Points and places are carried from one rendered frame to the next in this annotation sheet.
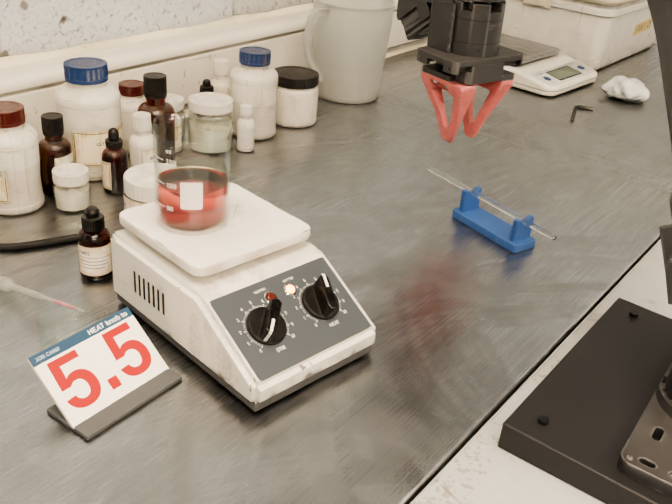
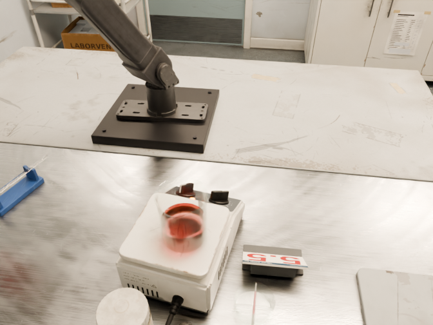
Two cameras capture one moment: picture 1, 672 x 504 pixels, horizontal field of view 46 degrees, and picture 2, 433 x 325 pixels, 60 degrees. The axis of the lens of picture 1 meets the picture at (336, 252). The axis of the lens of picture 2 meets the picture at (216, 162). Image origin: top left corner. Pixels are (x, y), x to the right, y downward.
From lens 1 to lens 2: 81 cm
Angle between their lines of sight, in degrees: 90
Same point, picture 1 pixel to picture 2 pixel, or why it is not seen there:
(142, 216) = (200, 260)
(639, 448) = (195, 117)
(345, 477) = (249, 178)
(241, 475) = (272, 201)
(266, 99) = not seen: outside the picture
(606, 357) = (142, 132)
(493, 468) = (214, 152)
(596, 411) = (178, 129)
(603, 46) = not seen: outside the picture
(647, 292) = (64, 138)
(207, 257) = (217, 210)
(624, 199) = not seen: outside the picture
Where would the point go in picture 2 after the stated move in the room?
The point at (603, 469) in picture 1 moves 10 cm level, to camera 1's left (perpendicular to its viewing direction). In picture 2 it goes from (206, 124) to (228, 150)
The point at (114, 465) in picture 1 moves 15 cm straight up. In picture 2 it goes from (302, 235) to (318, 164)
